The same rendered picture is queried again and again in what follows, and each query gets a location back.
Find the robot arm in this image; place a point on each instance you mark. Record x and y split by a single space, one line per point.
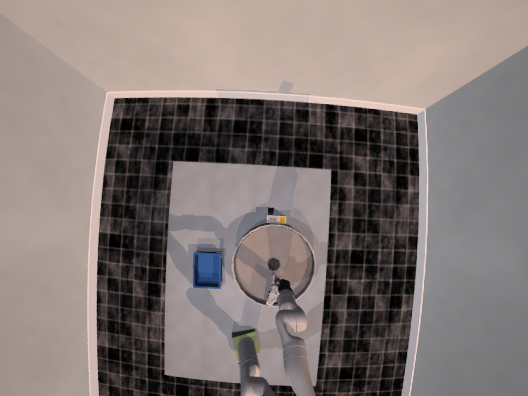
289 318

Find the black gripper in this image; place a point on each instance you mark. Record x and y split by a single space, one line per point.
274 295

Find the blue open crate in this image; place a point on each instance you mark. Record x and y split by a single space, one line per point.
207 270

